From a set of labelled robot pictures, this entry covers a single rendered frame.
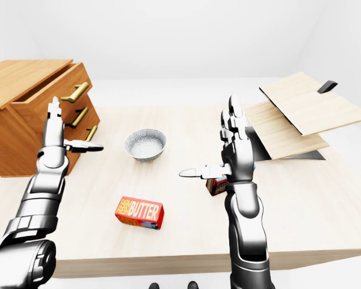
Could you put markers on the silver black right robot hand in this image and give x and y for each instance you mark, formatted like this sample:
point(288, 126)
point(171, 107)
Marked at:
point(239, 159)

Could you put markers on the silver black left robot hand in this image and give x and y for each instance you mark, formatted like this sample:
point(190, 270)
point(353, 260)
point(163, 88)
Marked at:
point(52, 132)

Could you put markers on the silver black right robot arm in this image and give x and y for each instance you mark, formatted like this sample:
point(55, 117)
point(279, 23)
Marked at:
point(246, 228)

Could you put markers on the wooden cabinet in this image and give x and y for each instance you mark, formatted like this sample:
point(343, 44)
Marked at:
point(9, 150)

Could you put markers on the brown printed food box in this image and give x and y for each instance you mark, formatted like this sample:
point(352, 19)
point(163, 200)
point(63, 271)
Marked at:
point(215, 187)

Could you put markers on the small pale wooden panel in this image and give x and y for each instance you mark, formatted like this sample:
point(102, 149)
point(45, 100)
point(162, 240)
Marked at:
point(279, 135)

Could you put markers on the large pale wooden panel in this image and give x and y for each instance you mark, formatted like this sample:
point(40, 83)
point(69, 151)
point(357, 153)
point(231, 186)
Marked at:
point(313, 103)

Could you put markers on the grey patterned bowl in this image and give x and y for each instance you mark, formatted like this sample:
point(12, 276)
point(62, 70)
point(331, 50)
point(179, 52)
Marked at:
point(145, 146)

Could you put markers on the red butter box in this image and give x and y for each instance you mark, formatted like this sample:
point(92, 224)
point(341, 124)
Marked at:
point(141, 212)

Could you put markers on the small dark rounded shape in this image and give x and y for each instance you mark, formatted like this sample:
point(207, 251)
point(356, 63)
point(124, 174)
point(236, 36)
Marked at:
point(154, 286)
point(193, 285)

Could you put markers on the black angled bracket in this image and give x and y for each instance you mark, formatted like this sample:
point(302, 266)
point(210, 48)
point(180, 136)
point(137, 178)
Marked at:
point(327, 86)

